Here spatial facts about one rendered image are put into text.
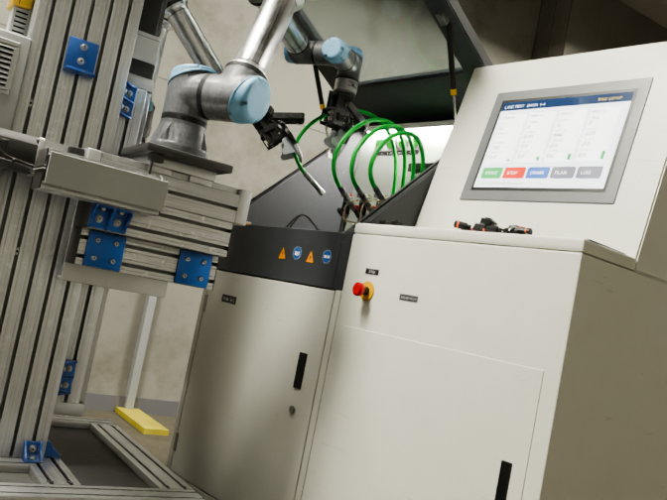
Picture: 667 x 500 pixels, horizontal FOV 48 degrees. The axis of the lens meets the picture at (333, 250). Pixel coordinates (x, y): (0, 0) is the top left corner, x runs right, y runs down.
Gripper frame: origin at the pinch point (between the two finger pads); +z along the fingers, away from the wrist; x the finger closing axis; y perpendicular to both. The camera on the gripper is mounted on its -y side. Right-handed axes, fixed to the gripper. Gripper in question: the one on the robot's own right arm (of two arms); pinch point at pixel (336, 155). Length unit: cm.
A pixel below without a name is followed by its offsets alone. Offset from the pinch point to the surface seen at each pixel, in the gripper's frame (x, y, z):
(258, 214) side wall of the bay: -30.0, 5.3, 22.4
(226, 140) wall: -167, -57, -28
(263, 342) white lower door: 6, 19, 63
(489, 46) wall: -141, -227, -143
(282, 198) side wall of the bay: -30.1, -3.4, 14.6
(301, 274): 17.4, 18.7, 41.3
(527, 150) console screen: 67, -10, -3
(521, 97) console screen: 59, -14, -19
